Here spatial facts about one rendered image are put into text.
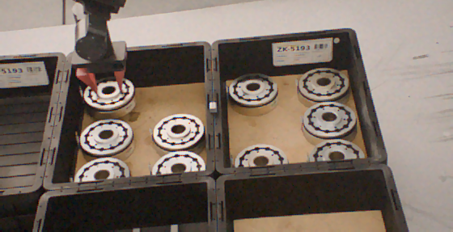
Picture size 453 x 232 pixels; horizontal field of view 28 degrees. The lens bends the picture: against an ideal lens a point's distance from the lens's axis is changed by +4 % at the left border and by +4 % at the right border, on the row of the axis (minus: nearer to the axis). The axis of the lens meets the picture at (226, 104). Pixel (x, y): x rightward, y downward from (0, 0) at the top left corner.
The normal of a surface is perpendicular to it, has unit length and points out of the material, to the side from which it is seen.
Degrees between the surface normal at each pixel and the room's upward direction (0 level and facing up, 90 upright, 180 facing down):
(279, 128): 0
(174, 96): 0
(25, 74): 90
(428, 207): 0
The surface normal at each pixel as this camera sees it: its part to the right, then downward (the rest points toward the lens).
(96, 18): 0.40, -0.69
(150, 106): -0.08, -0.76
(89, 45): 0.12, 0.63
